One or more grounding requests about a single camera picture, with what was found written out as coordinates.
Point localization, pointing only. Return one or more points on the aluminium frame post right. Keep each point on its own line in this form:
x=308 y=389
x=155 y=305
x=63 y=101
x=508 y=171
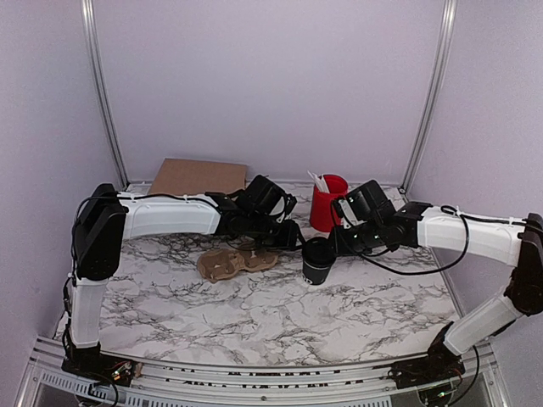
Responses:
x=437 y=78

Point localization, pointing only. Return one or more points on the brown cardboard cup carrier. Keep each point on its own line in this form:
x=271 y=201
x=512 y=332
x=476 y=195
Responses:
x=224 y=264

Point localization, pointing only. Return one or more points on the red cylindrical holder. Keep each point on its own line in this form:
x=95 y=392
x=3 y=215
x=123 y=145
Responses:
x=322 y=217

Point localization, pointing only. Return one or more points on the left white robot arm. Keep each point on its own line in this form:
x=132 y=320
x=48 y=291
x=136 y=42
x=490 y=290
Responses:
x=103 y=222

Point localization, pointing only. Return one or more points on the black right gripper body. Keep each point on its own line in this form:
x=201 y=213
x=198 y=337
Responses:
x=367 y=239

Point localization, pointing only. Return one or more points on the single black paper cup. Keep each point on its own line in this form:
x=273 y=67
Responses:
x=316 y=269

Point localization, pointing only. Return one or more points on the white wrapped stirrer packets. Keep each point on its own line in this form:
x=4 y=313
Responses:
x=319 y=181

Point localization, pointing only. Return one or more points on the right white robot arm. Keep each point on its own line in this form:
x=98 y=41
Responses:
x=512 y=243

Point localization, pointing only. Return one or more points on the aluminium frame post left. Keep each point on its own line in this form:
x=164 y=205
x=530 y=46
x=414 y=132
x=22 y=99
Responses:
x=94 y=55

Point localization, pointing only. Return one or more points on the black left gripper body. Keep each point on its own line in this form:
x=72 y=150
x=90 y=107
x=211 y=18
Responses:
x=267 y=236

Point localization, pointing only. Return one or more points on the aluminium front rail base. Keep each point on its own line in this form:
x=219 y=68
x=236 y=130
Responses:
x=133 y=381

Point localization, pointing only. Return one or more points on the black plastic cup lid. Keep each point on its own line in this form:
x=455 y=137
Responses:
x=318 y=252

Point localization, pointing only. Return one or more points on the aluminium frame post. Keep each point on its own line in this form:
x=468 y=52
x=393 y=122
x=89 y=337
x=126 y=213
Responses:
x=437 y=78
x=94 y=55

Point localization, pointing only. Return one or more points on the brown paper bag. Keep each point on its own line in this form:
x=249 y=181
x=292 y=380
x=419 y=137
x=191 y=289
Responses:
x=191 y=177

